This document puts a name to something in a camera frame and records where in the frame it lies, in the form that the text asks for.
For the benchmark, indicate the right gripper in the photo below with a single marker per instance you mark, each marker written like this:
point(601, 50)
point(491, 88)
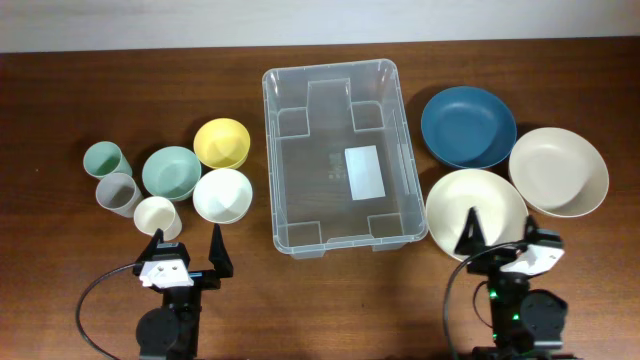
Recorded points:
point(477, 243)

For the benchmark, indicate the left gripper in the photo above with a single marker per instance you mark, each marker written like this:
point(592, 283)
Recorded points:
point(220, 260)

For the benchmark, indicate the cream plate front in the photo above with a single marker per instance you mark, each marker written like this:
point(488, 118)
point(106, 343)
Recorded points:
point(499, 207)

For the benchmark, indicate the cream cup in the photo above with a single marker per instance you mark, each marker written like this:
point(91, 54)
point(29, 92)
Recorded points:
point(155, 213)

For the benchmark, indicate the beige plate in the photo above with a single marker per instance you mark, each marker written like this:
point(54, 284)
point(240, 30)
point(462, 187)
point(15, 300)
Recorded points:
point(558, 172)

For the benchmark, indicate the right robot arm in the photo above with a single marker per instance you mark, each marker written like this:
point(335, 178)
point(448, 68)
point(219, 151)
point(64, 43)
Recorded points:
point(526, 323)

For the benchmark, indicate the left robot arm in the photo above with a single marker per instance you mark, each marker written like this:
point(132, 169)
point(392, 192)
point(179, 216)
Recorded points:
point(171, 330)

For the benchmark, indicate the white bowl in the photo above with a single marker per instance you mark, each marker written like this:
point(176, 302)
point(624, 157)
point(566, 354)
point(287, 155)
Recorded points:
point(223, 196)

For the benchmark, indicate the mint green bowl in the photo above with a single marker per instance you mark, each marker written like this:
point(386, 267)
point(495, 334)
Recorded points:
point(172, 172)

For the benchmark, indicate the grey cup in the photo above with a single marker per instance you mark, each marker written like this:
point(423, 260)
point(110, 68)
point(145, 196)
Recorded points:
point(118, 193)

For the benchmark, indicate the yellow bowl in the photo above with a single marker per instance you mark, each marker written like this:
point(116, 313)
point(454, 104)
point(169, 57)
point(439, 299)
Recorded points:
point(222, 143)

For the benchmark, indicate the mint green cup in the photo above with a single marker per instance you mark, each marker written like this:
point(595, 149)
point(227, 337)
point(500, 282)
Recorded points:
point(104, 158)

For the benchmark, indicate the white label in bin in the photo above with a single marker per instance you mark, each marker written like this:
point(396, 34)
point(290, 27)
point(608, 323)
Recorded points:
point(364, 173)

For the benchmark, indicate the clear plastic storage bin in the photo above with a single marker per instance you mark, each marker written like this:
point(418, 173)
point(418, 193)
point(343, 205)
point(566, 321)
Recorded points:
point(312, 115)

